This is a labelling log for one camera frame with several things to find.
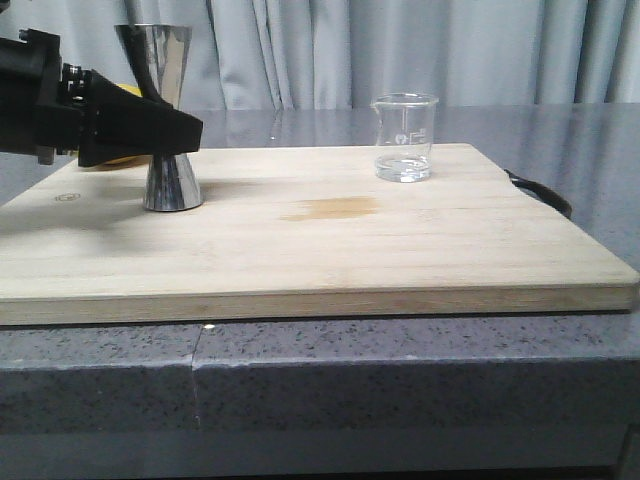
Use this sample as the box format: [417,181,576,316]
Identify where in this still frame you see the grey pleated curtain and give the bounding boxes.
[1,1,639,110]

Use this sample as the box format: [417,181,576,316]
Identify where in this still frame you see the clear glass beaker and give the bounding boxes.
[371,92,439,183]

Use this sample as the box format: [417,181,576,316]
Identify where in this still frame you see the steel double-cone jigger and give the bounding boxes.
[115,23,203,213]

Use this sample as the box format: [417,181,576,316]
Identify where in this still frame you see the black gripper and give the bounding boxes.
[1,24,203,164]

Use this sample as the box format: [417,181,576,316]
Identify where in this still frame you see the black board carry strap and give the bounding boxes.
[503,168,573,220]

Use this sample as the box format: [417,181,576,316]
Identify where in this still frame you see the light wooden cutting board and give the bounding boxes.
[1,144,639,325]

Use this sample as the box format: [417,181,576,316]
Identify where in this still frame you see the yellow lemon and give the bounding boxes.
[78,75,140,167]

